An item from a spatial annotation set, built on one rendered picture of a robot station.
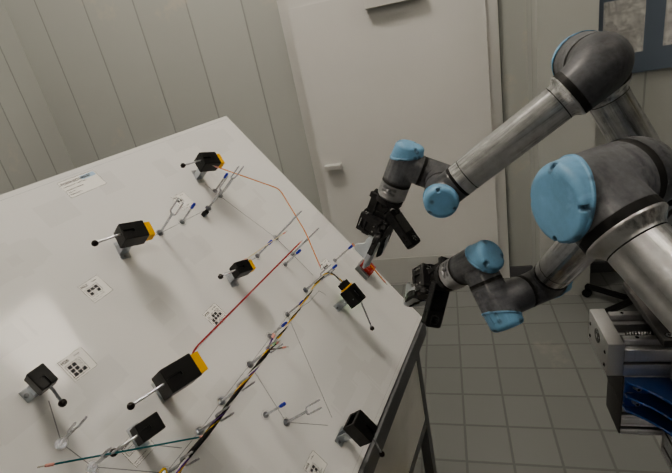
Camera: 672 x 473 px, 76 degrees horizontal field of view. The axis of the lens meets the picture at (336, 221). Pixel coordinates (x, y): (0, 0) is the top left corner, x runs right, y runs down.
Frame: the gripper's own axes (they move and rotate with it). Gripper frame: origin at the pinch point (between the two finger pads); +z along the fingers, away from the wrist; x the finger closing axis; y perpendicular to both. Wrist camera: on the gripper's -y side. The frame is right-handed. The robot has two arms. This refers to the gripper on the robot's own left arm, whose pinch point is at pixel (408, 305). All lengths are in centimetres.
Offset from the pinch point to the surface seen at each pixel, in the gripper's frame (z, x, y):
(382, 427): 13.8, 1.2, -30.6
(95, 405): -4, 71, -31
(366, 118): 104, -36, 166
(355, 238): 175, -61, 110
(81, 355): -3, 76, -22
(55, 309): -3, 83, -14
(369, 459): 10.3, 6.9, -38.3
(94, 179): 5, 86, 21
